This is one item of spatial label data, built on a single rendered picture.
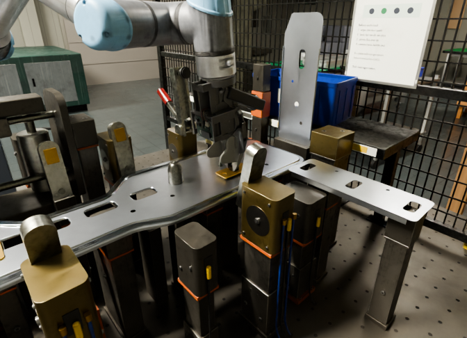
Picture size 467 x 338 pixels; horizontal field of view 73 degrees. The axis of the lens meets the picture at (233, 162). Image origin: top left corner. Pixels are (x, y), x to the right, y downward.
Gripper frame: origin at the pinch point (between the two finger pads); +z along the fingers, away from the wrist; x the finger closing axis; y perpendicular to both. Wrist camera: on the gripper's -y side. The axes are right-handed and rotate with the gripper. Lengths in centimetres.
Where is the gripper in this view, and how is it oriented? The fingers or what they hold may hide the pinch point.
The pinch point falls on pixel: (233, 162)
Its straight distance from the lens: 71.9
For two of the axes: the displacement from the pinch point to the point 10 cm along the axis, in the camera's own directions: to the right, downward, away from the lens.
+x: 6.6, 3.1, -6.8
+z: 0.8, 8.8, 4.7
